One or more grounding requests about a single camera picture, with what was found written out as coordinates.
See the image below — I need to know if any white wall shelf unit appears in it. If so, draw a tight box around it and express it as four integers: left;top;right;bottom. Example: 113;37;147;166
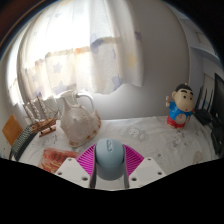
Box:
179;15;224;69

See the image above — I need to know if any black router with antennas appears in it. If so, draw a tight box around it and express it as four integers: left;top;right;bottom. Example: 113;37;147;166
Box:
194;85;215;127

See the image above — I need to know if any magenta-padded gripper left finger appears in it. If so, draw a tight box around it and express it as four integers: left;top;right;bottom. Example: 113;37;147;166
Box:
54;143;98;189

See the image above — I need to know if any black keyboard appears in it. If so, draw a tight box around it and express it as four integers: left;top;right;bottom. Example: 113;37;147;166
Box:
8;123;36;162

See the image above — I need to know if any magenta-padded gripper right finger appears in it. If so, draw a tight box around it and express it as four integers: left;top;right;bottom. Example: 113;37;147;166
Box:
122;143;167;190

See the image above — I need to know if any black box device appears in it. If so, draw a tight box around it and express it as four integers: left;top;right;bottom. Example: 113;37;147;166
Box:
210;123;224;158

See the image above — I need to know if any white conch-shaped jug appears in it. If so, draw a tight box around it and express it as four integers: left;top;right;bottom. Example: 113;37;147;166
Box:
58;89;102;149

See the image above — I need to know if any light blue computer mouse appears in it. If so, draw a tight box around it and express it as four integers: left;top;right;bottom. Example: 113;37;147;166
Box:
94;138;127;181

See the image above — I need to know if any wooden model sailing ship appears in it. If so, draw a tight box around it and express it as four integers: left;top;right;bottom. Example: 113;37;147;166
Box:
21;96;61;139

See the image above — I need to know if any white star-print curtain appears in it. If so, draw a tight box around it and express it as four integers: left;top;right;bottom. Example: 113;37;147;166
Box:
16;0;145;105

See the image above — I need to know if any white printed tablecloth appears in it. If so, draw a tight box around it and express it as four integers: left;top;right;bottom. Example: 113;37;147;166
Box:
12;114;218;191

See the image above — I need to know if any orange wooden chair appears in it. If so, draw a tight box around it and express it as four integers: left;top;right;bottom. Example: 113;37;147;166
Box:
1;114;25;147

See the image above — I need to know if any cartoon boy figurine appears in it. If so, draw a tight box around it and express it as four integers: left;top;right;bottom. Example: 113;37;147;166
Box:
165;82;195;130

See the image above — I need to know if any red printed mouse pad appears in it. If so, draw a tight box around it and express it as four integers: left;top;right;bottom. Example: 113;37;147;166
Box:
37;147;81;175

